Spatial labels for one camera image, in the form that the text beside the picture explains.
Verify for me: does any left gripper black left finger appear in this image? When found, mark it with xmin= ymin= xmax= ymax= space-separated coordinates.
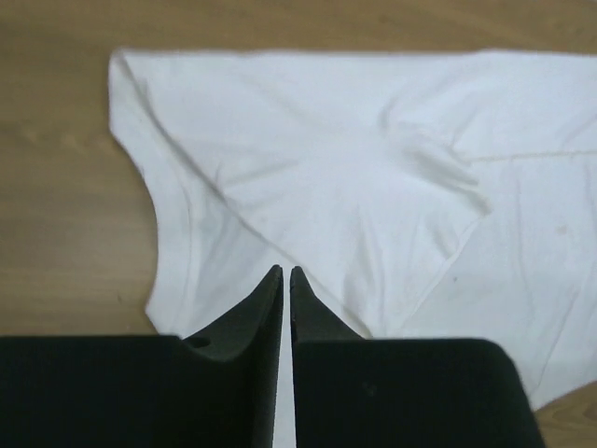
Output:
xmin=1 ymin=266 xmax=284 ymax=447

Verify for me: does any white t shirt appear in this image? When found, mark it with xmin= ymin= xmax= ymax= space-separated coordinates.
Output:
xmin=107 ymin=49 xmax=596 ymax=447

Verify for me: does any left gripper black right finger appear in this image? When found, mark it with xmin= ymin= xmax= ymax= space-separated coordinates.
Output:
xmin=290 ymin=268 xmax=544 ymax=448

